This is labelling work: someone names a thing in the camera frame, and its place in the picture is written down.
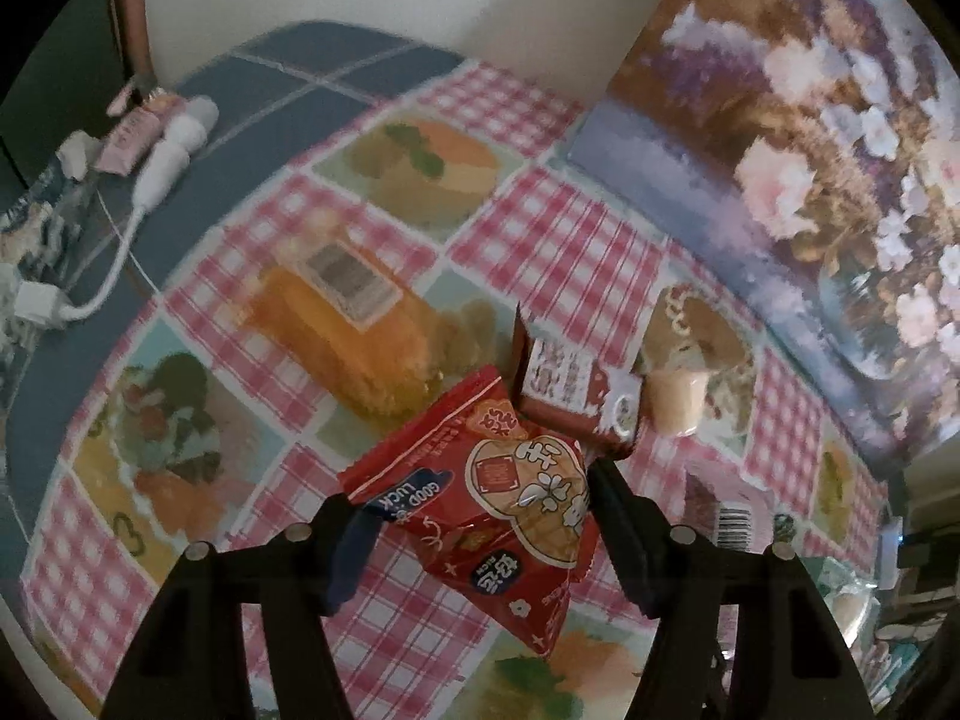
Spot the dark red snack packet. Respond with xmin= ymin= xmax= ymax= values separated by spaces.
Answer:
xmin=512 ymin=304 xmax=644 ymax=462

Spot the pink tube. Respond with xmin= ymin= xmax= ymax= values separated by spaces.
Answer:
xmin=94 ymin=86 xmax=177 ymax=173

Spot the flower painting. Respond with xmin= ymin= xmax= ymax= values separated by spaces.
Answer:
xmin=566 ymin=0 xmax=960 ymax=466

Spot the pink snack packet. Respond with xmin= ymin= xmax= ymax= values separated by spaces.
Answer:
xmin=686 ymin=465 xmax=758 ymax=548

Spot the cream jelly cup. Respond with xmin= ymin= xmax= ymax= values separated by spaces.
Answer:
xmin=645 ymin=364 xmax=710 ymax=437

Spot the orange bread packet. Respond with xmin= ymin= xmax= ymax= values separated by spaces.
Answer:
xmin=247 ymin=240 xmax=451 ymax=421

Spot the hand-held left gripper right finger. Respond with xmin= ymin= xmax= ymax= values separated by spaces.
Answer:
xmin=587 ymin=457 xmax=875 ymax=720

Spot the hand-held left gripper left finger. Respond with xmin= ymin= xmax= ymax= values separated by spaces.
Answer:
xmin=97 ymin=493 xmax=380 ymax=720

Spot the white adapter cable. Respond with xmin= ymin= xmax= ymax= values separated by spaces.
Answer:
xmin=15 ymin=94 xmax=220 ymax=327

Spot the plaid printed tablecloth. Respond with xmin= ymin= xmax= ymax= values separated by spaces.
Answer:
xmin=0 ymin=19 xmax=901 ymax=720

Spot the red flowery snack packet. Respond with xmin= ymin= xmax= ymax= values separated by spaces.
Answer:
xmin=337 ymin=364 xmax=601 ymax=657

